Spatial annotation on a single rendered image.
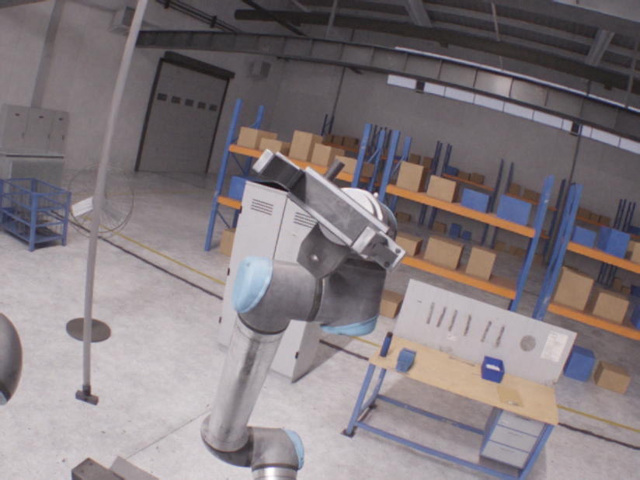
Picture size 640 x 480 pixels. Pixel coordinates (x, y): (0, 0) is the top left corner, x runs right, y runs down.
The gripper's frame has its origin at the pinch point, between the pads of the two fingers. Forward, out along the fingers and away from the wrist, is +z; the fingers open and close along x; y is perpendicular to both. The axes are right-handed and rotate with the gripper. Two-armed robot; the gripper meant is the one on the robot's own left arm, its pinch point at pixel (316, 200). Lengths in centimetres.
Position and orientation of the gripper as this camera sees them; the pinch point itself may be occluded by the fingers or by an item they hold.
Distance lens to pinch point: 48.7
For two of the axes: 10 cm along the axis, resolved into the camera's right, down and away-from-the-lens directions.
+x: 7.4, 6.1, -2.8
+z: -2.9, -0.8, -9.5
